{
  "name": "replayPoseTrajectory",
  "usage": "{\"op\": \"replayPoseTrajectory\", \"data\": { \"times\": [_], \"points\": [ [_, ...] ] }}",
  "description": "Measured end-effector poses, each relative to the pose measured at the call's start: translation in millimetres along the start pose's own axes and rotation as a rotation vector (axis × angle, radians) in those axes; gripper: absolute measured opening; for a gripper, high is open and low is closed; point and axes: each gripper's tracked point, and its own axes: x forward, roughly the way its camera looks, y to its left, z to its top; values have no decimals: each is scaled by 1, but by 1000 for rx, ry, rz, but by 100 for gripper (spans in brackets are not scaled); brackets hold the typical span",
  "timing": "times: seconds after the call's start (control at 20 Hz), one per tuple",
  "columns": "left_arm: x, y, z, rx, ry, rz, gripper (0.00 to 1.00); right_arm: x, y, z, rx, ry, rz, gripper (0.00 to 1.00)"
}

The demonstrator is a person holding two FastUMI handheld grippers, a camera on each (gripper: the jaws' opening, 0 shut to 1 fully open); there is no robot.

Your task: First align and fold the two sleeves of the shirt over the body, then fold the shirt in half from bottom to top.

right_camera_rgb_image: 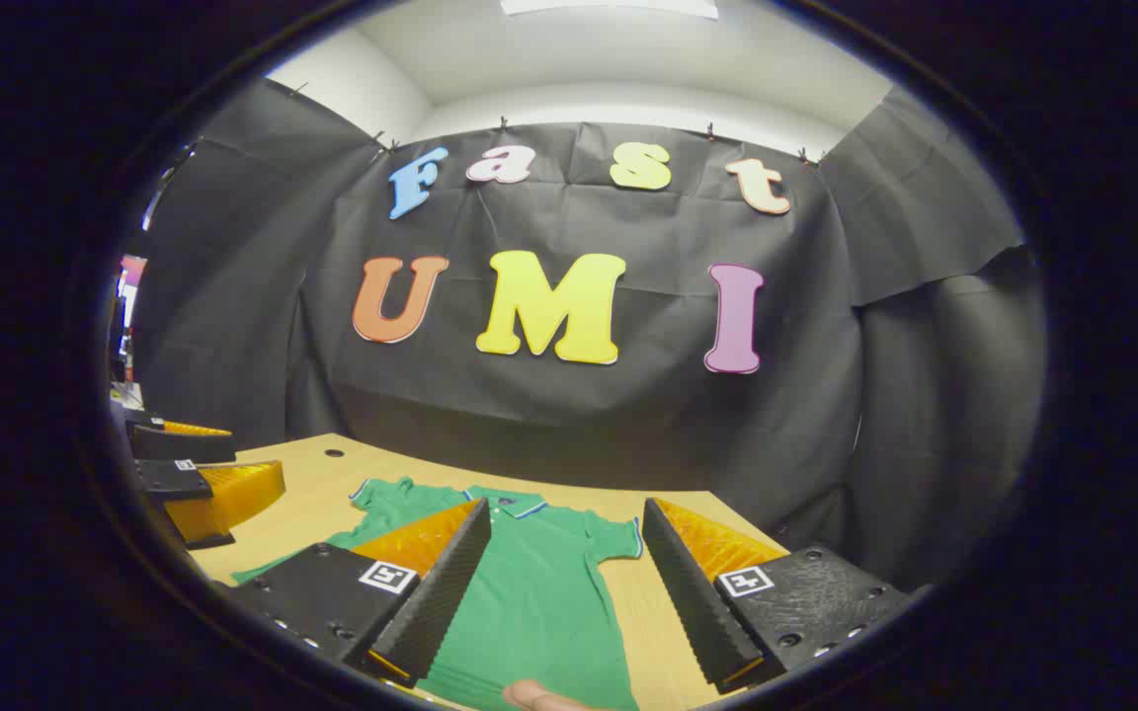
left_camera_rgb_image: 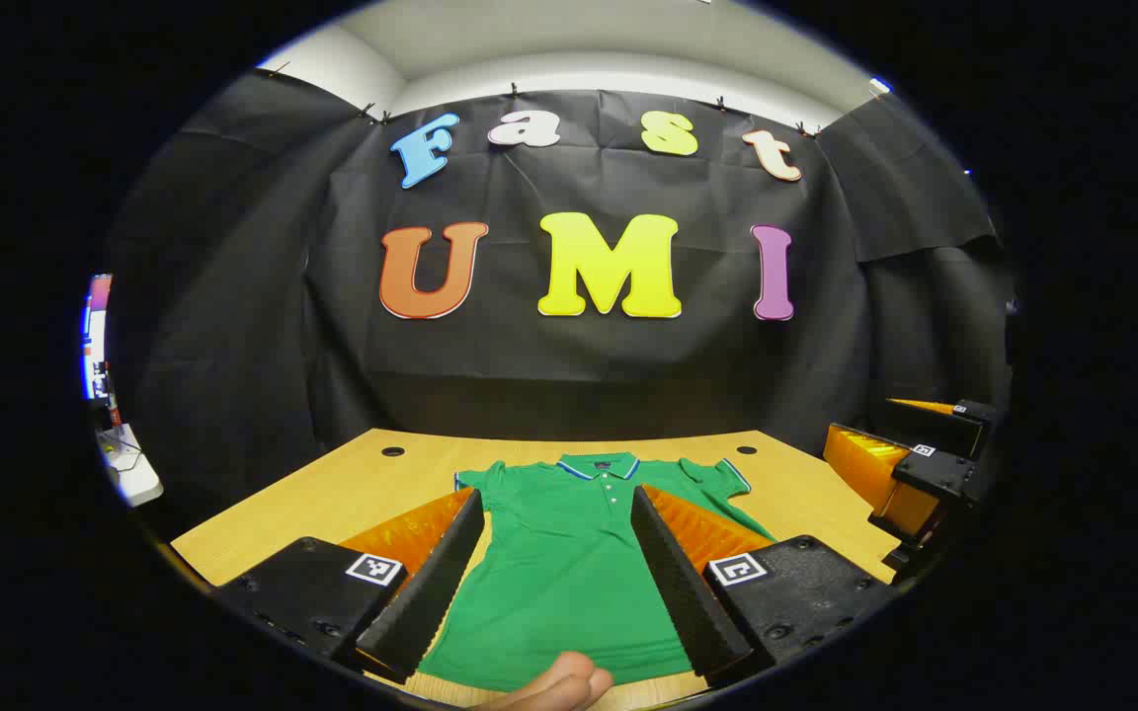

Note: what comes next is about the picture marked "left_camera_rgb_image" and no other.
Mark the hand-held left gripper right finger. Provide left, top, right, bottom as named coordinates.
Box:
left=630, top=484, right=904, bottom=689

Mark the black backdrop cloth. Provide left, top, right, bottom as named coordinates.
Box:
left=100, top=69, right=1015, bottom=514

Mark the white side desk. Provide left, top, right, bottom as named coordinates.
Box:
left=98, top=425, right=164, bottom=508

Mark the computer monitor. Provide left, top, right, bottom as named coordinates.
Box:
left=82, top=275, right=114, bottom=401

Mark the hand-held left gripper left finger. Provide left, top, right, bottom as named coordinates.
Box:
left=216, top=487, right=487, bottom=684

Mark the green T-shirt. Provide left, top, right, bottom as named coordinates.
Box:
left=416, top=451, right=777, bottom=692

